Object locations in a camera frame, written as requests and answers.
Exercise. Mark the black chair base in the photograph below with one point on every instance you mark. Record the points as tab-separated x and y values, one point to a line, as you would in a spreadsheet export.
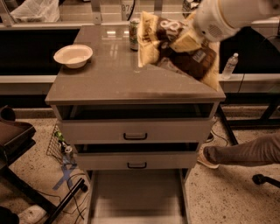
259	179

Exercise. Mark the bottom drawer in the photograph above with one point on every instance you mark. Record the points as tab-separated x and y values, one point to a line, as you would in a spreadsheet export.
137	197

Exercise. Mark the brown chip bag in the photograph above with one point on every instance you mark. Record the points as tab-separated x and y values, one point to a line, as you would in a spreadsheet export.
154	35

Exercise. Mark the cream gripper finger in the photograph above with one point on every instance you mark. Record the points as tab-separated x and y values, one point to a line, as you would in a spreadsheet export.
187	41

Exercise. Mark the white plastic bag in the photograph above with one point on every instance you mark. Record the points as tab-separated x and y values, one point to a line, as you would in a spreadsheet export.
37	11

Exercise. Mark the top drawer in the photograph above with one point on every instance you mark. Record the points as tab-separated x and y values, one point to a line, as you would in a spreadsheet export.
135	124

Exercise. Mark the middle drawer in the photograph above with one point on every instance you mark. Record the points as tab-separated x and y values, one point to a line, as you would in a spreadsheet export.
131	156

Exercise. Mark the white paper bowl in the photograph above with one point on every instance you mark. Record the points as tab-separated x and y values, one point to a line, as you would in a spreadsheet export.
73	56

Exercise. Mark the green soda can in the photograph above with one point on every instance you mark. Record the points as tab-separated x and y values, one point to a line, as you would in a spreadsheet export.
133	26

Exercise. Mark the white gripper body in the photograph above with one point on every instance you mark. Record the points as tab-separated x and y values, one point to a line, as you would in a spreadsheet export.
210	24

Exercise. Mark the blue tape cross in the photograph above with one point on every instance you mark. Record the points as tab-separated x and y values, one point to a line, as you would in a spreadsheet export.
67	169

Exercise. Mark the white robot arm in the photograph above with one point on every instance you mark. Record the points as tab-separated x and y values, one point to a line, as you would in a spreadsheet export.
249	11

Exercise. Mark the wire basket with items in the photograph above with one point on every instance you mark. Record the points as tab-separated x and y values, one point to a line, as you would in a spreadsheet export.
59	149

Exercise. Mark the clear plastic water bottle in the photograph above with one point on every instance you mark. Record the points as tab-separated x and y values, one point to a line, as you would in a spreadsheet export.
230	66

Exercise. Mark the drawer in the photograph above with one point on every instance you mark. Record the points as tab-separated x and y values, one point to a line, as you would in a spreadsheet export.
131	156
135	124
137	197

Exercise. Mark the black cart on left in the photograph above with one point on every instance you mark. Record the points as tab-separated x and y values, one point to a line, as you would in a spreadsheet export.
15	141

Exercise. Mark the tan shoe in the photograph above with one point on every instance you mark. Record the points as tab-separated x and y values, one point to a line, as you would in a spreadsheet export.
203	161

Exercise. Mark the grey drawer cabinet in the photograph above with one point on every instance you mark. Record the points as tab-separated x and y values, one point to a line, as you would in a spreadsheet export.
113	77

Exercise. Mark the person's leg in trousers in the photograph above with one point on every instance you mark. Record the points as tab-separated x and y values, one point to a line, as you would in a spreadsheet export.
264	150

